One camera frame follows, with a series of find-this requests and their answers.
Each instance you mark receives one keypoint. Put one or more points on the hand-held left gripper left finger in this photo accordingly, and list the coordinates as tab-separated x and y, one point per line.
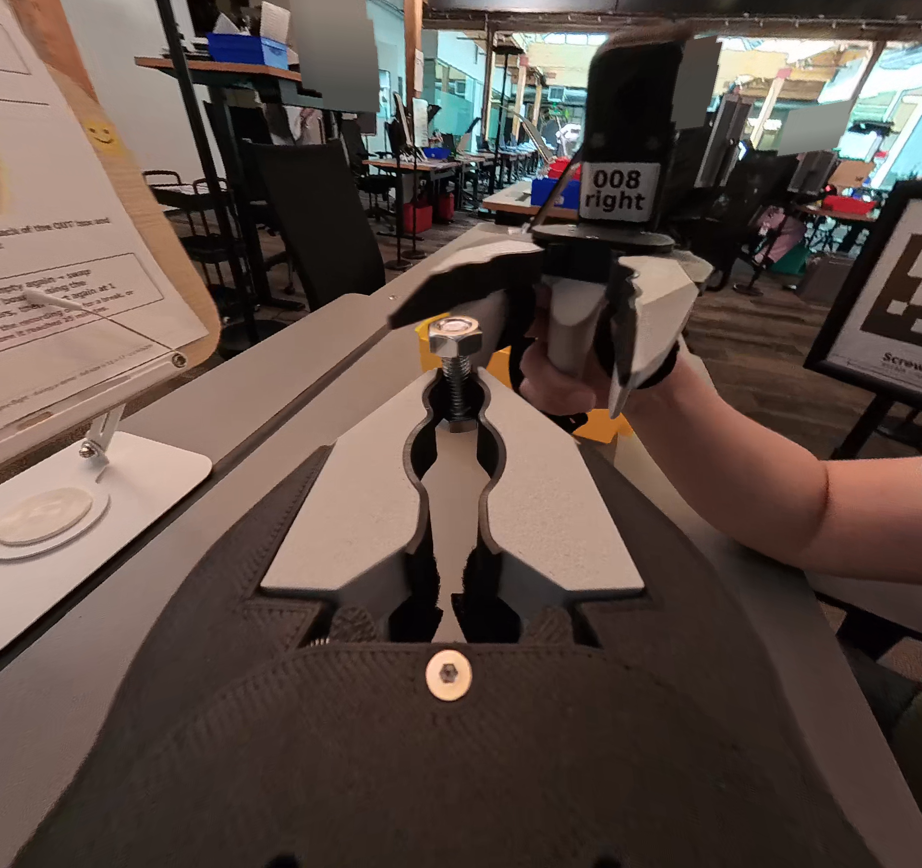
360	515

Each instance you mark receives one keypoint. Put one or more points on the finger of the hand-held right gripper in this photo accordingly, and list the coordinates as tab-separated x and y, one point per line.
508	321
490	263

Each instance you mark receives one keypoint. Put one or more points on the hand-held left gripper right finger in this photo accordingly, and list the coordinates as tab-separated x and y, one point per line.
554	515

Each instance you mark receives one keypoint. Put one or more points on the steel hex bolt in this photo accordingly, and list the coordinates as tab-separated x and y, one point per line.
455	339

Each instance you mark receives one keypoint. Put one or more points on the yellow plastic bin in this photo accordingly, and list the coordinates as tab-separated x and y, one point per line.
605	427

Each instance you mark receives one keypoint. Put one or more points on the steel hex nut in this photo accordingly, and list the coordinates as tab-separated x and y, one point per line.
457	424

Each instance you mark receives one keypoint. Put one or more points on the person's right forearm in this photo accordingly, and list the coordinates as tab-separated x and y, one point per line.
792	508

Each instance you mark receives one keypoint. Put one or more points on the person's right hand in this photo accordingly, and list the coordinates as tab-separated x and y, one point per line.
562	393

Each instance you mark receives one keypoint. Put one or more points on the red storage bin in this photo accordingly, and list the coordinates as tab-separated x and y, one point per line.
850	204
418	218

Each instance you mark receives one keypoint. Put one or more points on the blue storage bin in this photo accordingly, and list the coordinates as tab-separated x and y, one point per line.
569	198
245	51

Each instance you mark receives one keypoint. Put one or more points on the black mesh panel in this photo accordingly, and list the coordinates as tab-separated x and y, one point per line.
317	220

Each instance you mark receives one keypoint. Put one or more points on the white page ledge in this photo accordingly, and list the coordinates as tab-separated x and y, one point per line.
108	391

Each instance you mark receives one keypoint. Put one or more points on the black rolling cart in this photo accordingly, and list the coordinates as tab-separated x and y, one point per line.
187	198

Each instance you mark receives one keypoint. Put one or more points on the black framed marker sign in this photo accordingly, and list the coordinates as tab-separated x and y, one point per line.
886	292

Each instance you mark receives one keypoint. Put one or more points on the black sign easel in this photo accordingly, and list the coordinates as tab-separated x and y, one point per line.
864	425

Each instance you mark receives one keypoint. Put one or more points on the black slanted pole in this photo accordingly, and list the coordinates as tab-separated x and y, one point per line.
191	104

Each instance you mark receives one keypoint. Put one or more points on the instruction sheet on wooden board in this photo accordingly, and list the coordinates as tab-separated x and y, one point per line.
148	191

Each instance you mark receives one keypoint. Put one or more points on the wooden standing desk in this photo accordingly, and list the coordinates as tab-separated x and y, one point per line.
180	63

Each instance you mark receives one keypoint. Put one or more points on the yellow smiley sticker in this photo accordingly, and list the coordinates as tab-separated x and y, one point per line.
104	137

